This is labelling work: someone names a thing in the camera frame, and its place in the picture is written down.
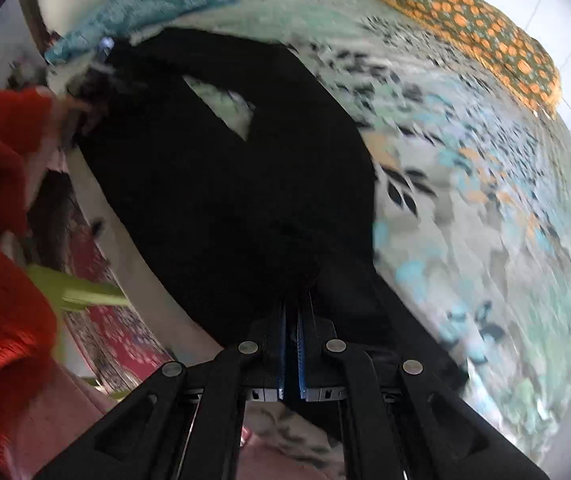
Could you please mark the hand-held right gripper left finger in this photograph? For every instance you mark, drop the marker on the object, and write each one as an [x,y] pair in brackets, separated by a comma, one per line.
[281,360]

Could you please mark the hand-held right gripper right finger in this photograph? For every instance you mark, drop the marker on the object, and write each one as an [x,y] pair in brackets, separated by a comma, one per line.
[301,360]

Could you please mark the black pants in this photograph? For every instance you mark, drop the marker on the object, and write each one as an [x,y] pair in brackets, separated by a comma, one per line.
[215,185]

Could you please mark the person's left hand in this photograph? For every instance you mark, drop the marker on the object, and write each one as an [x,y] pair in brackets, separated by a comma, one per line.
[63,112]

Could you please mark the brown wooden furniture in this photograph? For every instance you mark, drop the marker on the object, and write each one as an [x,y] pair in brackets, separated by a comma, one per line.
[33,10]

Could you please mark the red patterned rug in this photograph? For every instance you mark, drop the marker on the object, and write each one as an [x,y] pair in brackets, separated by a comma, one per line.
[115,330]

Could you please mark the yellow-green plastic object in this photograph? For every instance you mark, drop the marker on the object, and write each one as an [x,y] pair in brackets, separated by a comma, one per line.
[80,290]

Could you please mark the leaf-printed bedsheet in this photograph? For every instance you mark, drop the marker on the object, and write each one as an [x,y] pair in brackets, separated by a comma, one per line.
[465,210]

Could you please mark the person's red sweater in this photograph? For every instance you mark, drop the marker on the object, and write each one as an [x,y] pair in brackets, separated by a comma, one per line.
[0,320]

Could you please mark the green pillow with orange flowers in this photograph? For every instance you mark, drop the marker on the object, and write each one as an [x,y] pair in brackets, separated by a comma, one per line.
[465,10]

